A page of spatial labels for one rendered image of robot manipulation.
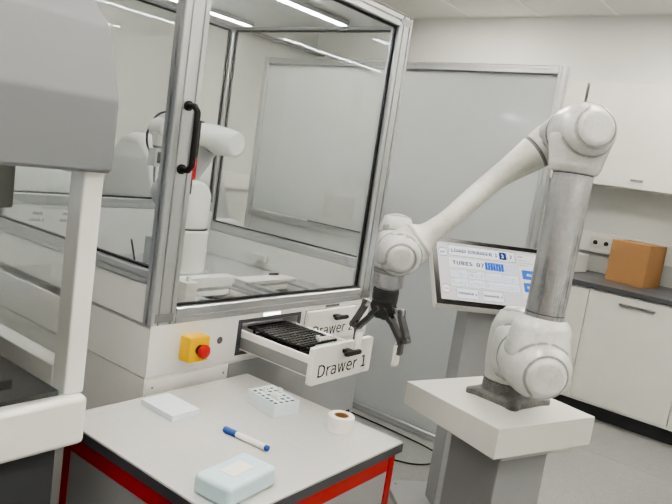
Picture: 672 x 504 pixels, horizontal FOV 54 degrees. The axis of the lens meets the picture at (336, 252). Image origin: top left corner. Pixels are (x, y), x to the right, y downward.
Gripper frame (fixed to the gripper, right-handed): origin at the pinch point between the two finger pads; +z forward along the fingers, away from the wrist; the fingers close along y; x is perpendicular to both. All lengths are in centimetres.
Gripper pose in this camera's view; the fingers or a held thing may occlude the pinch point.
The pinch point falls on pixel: (375, 355)
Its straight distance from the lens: 195.8
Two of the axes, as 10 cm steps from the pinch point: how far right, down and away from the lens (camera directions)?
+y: -7.8, -2.0, 5.9
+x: -6.1, 0.2, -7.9
